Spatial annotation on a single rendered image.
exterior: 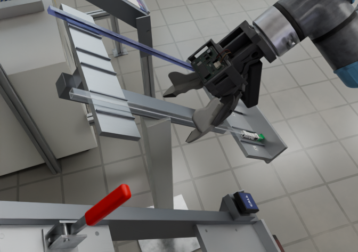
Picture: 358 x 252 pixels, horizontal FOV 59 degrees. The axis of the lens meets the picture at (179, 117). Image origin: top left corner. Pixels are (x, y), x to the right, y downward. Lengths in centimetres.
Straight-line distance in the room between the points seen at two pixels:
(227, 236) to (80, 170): 113
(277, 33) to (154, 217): 33
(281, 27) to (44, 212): 41
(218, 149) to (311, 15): 119
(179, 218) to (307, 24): 36
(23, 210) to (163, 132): 45
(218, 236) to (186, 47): 171
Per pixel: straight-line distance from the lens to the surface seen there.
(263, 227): 71
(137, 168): 160
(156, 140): 78
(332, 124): 192
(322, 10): 54
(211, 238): 58
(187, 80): 60
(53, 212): 39
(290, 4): 54
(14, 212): 38
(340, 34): 55
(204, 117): 54
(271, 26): 53
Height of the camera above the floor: 139
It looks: 52 degrees down
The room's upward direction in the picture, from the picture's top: straight up
